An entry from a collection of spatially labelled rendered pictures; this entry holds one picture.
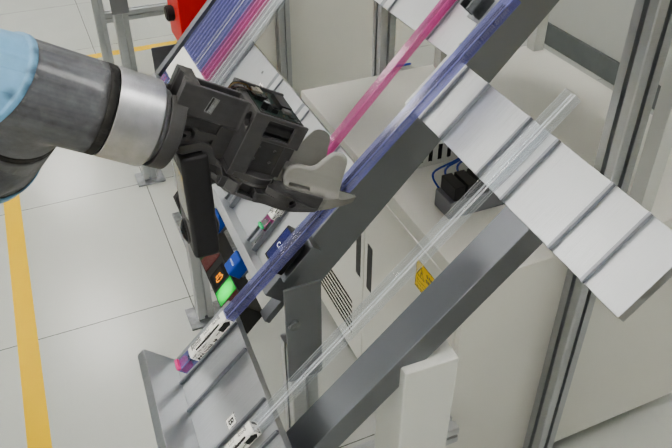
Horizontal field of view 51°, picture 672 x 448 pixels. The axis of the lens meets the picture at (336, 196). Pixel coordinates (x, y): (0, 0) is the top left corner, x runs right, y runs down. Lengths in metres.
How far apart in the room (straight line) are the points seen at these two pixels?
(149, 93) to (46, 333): 1.49
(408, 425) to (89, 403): 1.16
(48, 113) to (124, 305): 1.50
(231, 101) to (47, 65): 0.14
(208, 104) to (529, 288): 0.75
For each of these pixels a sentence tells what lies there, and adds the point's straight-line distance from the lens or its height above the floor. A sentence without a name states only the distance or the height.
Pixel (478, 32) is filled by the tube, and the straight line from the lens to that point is 0.70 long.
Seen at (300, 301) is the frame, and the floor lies 0.74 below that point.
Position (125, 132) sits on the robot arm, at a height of 1.09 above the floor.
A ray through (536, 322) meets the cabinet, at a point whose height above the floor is 0.47.
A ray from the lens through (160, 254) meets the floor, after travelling 2.17.
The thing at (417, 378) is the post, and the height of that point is 0.82.
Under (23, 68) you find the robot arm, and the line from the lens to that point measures 0.56.
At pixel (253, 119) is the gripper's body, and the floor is 1.07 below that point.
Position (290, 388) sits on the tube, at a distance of 0.70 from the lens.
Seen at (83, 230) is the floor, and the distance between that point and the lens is 2.33.
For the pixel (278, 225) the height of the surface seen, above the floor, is 0.76.
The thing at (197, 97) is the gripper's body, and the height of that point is 1.09.
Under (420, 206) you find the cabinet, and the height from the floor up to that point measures 0.62.
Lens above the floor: 1.37
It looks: 36 degrees down
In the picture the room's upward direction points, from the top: straight up
